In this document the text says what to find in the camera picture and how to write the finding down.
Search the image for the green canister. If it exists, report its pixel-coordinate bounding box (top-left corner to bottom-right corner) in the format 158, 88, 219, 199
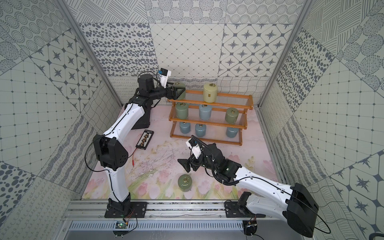
178, 174, 193, 192
225, 108, 239, 124
176, 103, 189, 120
176, 82, 186, 93

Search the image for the cream yellow canister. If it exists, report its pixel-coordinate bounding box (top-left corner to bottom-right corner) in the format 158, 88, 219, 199
203, 83, 218, 103

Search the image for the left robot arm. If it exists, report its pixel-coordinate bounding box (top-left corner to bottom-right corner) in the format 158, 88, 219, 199
93, 68, 186, 206

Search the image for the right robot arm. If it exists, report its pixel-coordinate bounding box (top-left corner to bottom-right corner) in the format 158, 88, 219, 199
178, 136, 319, 238

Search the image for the wooden three-tier shelf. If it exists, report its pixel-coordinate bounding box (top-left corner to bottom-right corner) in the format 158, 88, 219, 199
169, 90, 254, 146

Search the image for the blue canister bottom centre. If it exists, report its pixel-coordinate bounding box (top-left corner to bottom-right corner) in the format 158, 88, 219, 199
195, 124, 207, 138

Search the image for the blue canister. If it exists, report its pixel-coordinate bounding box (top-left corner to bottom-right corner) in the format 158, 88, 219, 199
199, 104, 213, 121
180, 122, 191, 134
226, 127, 239, 138
195, 124, 207, 138

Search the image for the blue canister bottom left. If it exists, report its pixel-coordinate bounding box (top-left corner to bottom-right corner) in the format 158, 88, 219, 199
180, 122, 191, 134

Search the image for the blue canister bottom right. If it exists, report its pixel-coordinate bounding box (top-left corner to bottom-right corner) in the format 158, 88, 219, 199
226, 127, 239, 138

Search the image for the blue canister middle centre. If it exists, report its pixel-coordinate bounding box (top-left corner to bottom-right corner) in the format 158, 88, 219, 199
199, 104, 213, 121

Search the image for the black plastic tool case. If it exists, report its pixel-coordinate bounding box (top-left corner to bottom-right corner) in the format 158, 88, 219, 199
132, 111, 151, 130

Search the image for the black battery holder tray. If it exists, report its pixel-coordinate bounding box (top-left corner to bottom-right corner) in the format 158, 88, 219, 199
136, 130, 154, 150

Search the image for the red black test lead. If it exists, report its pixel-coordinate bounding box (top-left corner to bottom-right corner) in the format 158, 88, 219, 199
120, 148, 138, 161

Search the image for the black connector module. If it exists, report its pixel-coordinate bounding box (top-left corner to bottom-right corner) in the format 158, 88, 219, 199
243, 220, 258, 236

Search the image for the green circuit board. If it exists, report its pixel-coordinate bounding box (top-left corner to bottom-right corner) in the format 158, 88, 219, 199
113, 222, 129, 236

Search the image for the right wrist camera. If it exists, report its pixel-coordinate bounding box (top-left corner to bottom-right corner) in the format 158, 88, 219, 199
186, 139, 202, 159

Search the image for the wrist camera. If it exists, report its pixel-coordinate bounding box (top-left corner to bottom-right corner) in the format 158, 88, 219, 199
158, 68, 172, 88
186, 139, 202, 159

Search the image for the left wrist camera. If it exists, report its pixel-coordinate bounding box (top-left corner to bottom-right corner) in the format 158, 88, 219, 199
158, 68, 172, 88

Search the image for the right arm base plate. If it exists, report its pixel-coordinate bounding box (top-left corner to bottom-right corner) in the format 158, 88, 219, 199
224, 200, 266, 218

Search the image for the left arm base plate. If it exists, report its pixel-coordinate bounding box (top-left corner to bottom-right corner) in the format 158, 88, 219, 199
104, 201, 148, 219

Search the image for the aluminium mounting rail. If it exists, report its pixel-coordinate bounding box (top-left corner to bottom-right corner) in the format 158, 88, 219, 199
59, 199, 271, 221

